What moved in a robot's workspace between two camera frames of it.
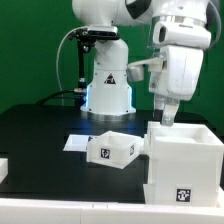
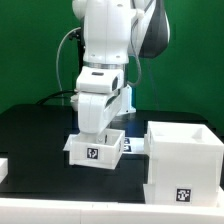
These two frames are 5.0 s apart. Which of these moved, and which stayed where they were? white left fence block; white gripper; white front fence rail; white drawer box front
Moved: white gripper; white drawer box front
Stayed: white left fence block; white front fence rail
